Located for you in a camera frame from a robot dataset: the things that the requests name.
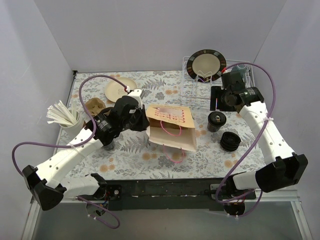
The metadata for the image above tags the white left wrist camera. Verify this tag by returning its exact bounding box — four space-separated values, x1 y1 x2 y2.
128 88 145 109

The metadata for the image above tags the pink paper gift bag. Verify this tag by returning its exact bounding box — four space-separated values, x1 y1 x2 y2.
146 104 197 164

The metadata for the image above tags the grey blue mug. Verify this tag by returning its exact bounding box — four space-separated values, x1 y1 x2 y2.
231 64 249 83

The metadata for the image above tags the black table edge rail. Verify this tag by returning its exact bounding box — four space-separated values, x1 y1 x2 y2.
77 178 283 211

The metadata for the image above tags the stack of black cups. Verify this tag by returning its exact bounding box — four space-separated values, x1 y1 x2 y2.
103 141 115 151

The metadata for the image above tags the black printed coffee cup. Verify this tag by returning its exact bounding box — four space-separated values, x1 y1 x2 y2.
207 111 227 133

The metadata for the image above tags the cream round plate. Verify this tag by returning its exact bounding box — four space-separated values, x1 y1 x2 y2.
104 77 137 103

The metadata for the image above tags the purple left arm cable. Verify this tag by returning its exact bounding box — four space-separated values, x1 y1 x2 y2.
11 74 131 230

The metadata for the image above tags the stack of black lids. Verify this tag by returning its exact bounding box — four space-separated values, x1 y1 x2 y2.
220 131 241 152

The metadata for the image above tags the white wire dish rack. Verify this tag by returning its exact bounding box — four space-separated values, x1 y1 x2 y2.
179 56 255 110

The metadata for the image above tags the brown cardboard cup carrier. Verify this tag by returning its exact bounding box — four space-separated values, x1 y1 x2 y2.
85 97 113 118

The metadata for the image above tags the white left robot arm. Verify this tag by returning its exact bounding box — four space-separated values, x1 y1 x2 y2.
22 89 149 211

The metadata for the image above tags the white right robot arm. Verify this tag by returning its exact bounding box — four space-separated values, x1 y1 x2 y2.
210 71 308 199

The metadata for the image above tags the dark rimmed dinner plate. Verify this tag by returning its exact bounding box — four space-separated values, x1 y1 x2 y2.
186 49 227 83

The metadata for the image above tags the black plastic cup lid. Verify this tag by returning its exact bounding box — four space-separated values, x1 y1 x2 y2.
208 111 227 127

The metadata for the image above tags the floral patterned table mat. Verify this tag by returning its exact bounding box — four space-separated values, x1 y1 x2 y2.
66 70 265 180

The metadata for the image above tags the white straw holder cup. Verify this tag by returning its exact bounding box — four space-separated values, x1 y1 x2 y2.
59 111 86 139

